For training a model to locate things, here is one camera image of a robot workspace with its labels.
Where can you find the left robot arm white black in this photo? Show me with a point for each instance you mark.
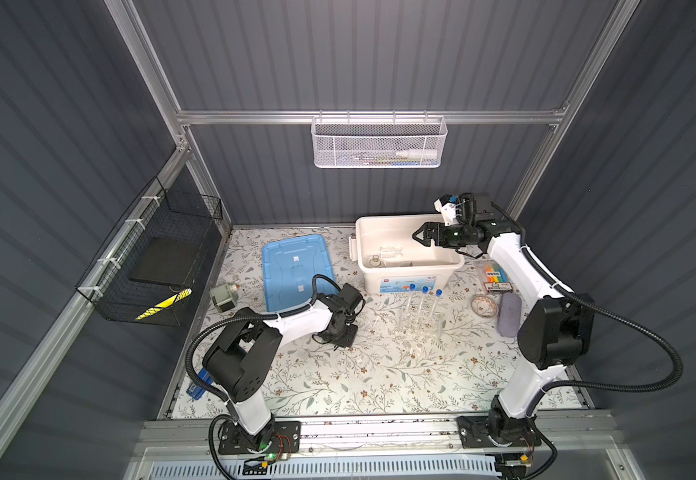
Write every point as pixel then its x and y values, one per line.
pixel 239 359

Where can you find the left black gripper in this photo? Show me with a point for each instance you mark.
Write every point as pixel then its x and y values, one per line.
pixel 349 340

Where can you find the yellow black striped tape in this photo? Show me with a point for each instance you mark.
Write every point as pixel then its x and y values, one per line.
pixel 165 304

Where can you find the blue plastic bin lid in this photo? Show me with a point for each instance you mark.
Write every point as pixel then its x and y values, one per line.
pixel 288 269

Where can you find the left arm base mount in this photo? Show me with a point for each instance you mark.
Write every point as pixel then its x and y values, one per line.
pixel 275 437

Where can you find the clear plastic test tube rack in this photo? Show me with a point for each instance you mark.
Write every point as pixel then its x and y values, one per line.
pixel 426 334

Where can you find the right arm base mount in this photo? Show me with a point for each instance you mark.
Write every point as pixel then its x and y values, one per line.
pixel 480 431

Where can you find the white plastic storage bin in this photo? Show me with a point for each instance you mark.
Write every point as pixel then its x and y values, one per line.
pixel 431 266

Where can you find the black wire mesh basket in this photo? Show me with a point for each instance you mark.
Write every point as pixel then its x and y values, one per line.
pixel 179 213

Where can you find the black pad in basket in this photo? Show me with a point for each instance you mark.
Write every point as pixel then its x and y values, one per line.
pixel 166 262

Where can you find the colourful marker pack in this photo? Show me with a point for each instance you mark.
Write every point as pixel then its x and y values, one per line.
pixel 494 278

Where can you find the white tube in mesh basket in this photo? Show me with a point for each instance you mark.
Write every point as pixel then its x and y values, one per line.
pixel 417 155

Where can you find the aluminium rail front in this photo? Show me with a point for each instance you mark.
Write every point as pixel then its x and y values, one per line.
pixel 386 434

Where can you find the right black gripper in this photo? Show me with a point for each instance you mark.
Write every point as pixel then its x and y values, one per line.
pixel 438 235

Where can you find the white wire mesh basket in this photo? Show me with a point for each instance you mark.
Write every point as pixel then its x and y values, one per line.
pixel 370 143

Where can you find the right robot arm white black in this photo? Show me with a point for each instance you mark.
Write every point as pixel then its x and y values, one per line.
pixel 556 331

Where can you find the clear glass conical flask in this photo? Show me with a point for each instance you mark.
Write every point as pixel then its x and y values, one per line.
pixel 375 261

